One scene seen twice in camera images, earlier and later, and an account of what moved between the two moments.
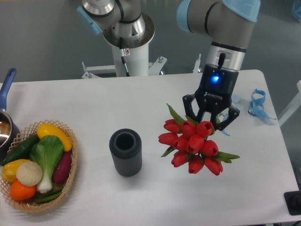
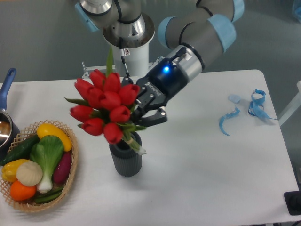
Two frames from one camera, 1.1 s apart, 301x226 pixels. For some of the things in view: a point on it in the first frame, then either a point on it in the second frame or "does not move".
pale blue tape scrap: x=235 y=99 does not move
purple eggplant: x=62 y=171 does not move
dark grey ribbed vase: x=126 y=147 does not move
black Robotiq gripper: x=214 y=93 to x=165 y=80
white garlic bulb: x=29 y=173 does not move
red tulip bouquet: x=187 y=139 to x=107 y=106
